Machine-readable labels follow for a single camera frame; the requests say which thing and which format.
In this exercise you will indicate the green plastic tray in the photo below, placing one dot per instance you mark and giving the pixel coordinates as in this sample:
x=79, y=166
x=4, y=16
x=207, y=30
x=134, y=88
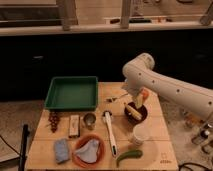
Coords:
x=74, y=93

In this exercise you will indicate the orange fruit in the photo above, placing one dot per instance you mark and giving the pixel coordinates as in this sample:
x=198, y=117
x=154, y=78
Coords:
x=145, y=94

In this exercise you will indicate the blue sponge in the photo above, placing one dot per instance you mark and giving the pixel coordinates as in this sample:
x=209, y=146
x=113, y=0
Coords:
x=61, y=151

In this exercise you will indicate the black clamp bar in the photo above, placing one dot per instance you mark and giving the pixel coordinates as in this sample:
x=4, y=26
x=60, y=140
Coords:
x=22, y=159

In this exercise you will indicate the yellow corn cob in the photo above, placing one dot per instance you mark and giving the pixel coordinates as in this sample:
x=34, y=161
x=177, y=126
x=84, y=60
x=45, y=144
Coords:
x=134, y=112

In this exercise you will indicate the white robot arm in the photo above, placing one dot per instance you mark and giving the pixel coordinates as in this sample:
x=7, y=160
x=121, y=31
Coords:
x=139, y=74

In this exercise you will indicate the small metal cup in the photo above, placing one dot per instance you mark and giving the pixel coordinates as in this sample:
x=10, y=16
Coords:
x=89, y=121

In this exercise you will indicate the spice bottle rack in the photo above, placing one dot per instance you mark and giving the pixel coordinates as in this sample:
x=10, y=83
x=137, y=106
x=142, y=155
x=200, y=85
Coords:
x=204, y=128

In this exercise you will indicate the light blue cloth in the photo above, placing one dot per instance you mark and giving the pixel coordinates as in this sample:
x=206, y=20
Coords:
x=88, y=152

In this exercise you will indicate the dark red grape bunch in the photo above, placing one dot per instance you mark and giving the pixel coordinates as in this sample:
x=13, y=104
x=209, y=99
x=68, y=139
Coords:
x=54, y=120

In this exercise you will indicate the dark bowl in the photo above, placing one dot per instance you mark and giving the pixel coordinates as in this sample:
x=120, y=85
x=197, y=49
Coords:
x=142, y=110

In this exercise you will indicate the wooden block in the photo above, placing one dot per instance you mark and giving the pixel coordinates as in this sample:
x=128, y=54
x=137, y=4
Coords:
x=74, y=126

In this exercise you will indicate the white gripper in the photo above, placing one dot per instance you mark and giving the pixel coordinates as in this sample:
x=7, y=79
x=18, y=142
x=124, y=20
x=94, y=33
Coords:
x=139, y=101

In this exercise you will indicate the orange plate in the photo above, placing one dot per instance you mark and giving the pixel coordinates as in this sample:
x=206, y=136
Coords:
x=100, y=153

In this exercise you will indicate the green chili pepper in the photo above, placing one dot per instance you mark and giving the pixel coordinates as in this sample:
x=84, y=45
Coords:
x=129, y=154

